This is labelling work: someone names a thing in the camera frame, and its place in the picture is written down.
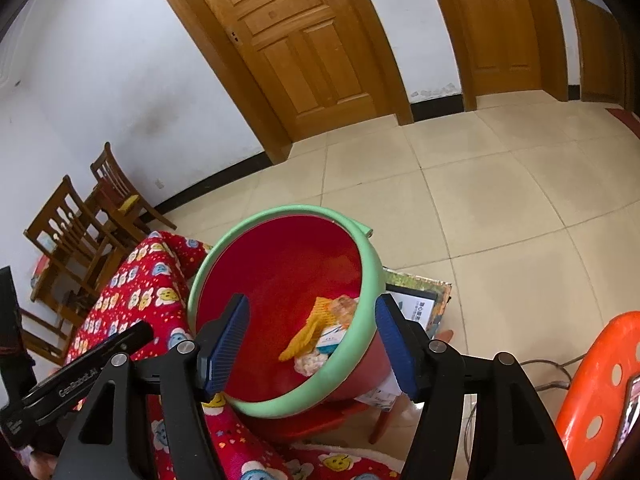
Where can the person's left hand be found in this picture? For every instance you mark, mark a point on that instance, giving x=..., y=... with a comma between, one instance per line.
x=40, y=467

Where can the red floor mat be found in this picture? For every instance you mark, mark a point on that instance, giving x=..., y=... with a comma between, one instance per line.
x=627, y=120

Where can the wooden chair with yellow cushion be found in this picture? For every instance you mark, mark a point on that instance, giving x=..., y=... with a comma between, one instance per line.
x=120, y=185

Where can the orange dotted plastic stool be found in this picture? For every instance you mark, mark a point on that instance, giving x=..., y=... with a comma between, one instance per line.
x=600, y=385

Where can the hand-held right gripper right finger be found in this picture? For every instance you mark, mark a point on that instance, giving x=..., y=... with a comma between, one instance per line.
x=395, y=345

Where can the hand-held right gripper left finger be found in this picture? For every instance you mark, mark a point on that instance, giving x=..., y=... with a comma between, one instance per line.
x=227, y=350

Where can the white foam net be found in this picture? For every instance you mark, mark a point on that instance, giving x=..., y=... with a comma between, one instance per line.
x=312, y=361

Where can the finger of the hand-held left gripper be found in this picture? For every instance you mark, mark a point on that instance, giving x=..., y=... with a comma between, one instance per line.
x=75, y=377

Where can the white box with striped print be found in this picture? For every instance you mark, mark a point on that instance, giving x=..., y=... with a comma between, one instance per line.
x=332, y=341

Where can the orange snack packet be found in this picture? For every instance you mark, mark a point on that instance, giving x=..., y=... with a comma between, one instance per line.
x=347, y=312

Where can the wooden panelled door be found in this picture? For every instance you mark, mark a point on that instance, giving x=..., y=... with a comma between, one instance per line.
x=300, y=45

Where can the dark flat device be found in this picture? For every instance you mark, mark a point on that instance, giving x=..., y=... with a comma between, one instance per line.
x=631, y=410

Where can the red basin with green rim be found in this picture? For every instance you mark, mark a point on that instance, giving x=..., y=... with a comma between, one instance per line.
x=285, y=265

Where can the red printed tablecloth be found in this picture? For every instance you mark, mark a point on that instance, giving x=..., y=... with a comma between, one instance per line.
x=150, y=280

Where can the yellow foam net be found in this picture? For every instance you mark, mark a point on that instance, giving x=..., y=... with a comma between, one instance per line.
x=305, y=335

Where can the red plastic stool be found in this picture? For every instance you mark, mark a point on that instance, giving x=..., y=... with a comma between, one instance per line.
x=320, y=422

